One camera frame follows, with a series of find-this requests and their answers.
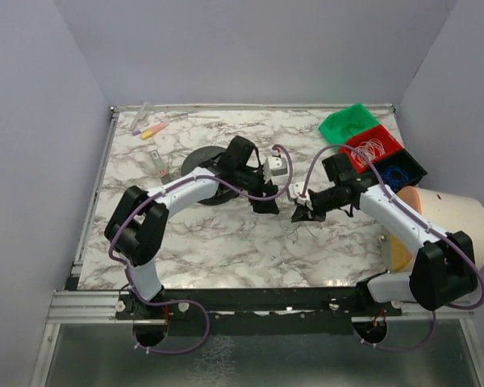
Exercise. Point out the black cable spool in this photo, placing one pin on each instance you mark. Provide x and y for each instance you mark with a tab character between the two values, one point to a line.
194	159

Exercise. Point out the black plastic bin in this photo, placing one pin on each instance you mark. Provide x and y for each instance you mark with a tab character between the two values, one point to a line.
400	169

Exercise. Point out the red plastic bin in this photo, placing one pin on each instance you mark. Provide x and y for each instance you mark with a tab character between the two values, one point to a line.
375	144

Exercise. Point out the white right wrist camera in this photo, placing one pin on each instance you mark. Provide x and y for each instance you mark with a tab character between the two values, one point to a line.
298	195

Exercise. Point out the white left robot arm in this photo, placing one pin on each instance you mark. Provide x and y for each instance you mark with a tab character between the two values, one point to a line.
211	176

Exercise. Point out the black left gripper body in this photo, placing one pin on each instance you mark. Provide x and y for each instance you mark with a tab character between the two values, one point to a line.
262	185

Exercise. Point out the clear plastic tube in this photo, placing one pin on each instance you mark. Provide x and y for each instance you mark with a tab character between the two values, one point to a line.
139	116

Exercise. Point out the large white cylinder bucket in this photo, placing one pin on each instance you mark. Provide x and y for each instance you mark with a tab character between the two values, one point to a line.
453	213

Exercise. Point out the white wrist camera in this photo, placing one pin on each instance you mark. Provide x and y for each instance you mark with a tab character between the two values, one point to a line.
274	166
298	195

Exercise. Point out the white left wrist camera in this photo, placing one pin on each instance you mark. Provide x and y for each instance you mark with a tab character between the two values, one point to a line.
274	166

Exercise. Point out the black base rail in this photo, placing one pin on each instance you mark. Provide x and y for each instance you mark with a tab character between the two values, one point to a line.
272	311

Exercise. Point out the aluminium frame rail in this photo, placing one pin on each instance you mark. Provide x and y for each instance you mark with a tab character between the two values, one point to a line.
72	271

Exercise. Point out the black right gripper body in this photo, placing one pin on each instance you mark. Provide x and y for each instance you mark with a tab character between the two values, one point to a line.
311	202

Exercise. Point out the green plastic bin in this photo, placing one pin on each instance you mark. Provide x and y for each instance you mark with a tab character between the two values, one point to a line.
340	126

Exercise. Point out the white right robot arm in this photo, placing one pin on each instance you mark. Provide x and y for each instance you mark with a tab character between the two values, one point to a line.
442	268

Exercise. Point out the purple yellow pink markers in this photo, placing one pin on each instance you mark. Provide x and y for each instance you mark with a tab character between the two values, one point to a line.
150	132

